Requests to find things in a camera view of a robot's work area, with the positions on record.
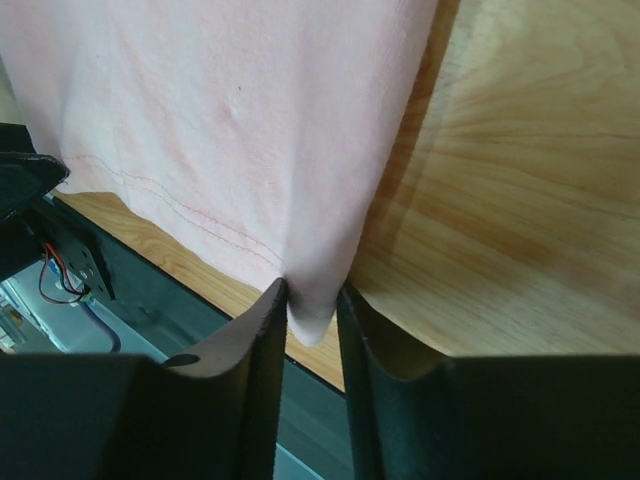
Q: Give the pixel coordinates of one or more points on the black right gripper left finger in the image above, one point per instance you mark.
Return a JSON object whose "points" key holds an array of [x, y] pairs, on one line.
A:
{"points": [[210, 412]]}

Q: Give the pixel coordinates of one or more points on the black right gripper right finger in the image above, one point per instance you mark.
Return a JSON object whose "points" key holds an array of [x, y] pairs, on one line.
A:
{"points": [[415, 413]]}

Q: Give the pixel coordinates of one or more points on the pink t shirt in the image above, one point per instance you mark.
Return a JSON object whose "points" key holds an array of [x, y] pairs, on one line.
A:
{"points": [[255, 133]]}

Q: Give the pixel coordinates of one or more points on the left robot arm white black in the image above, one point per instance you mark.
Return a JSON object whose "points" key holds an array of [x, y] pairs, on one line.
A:
{"points": [[33, 225]]}

